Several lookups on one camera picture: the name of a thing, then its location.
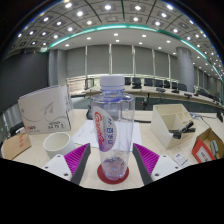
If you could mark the flat round red coaster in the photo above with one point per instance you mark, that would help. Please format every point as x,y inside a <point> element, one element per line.
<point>113,182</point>

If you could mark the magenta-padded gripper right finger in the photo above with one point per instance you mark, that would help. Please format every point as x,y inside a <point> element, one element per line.
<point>148,159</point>

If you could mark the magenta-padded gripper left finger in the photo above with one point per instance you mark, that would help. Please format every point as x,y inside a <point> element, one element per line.
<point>75,159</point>

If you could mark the white printed carton box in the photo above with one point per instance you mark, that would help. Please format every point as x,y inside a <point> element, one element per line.
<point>43,110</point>

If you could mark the beige desk organizer box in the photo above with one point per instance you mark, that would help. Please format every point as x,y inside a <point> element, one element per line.
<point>163,128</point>

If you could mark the small white labelled pack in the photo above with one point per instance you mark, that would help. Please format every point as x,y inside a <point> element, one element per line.
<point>181,160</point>

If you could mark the black tool in organizer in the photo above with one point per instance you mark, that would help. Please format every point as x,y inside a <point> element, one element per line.
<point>183,130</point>

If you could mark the row of black office chairs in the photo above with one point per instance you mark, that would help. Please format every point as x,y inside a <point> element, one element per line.
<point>136,81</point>

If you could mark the small teal item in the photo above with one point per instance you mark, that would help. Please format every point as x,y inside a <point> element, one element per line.
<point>214,148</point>

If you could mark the black desk microphone unit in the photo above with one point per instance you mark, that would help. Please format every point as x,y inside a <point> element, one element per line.
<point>89,113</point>

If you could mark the white paper sheet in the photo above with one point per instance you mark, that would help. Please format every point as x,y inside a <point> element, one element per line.
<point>83,133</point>

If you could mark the cardboard box with red side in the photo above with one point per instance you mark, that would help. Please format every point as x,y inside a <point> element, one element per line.
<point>201,153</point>

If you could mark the clear plastic water bottle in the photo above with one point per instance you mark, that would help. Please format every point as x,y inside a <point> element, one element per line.
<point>113,133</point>

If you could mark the brown cardboard sheet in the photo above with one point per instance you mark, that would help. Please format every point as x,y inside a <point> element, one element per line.
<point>15,146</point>

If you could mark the white ceramic mug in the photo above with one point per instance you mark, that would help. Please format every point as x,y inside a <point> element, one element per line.
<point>58,146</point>

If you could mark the round ceiling lights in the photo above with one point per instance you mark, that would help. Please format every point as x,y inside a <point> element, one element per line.
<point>107,6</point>

